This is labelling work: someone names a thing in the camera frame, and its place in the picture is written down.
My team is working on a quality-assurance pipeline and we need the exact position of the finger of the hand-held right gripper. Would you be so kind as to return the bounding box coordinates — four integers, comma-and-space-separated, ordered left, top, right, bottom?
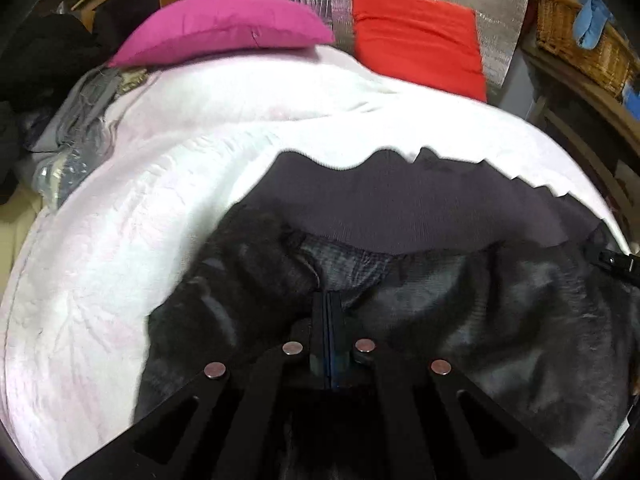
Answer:
597, 247, 640, 274

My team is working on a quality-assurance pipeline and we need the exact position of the grey cloth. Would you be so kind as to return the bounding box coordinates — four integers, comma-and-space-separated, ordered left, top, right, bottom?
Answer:
20, 67, 151, 171

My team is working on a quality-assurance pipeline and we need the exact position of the wicker basket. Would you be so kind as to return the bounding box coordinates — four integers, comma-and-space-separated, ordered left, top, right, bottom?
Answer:
535, 0, 634, 99

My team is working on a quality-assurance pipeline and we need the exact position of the white blanket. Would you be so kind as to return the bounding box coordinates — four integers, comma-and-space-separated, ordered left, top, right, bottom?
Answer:
0, 45, 621, 480

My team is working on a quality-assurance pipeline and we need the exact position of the blue cloth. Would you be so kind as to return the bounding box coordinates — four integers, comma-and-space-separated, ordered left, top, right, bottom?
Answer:
572, 0, 617, 51

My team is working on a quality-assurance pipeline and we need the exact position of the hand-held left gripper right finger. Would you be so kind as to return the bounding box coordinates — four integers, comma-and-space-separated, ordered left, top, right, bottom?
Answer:
328, 292, 581, 480

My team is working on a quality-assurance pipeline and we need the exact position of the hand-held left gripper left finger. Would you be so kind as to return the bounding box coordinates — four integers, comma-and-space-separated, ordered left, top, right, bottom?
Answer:
62, 290, 331, 480

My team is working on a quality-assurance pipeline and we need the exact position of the red pillow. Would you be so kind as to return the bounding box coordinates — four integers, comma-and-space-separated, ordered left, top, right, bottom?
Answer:
349, 0, 489, 103

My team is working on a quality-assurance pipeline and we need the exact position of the black jacket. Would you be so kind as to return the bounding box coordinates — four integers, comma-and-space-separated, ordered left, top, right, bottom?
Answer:
132, 147, 640, 480

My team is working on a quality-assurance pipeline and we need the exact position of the pile of black clothes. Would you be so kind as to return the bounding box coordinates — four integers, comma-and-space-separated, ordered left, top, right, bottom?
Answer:
0, 12, 121, 201

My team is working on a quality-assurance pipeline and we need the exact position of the clear plastic bag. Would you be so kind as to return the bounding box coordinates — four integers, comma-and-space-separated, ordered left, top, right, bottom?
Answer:
32, 142, 101, 209

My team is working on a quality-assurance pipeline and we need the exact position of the magenta pillow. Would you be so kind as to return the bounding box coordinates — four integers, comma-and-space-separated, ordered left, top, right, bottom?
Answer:
107, 0, 336, 68

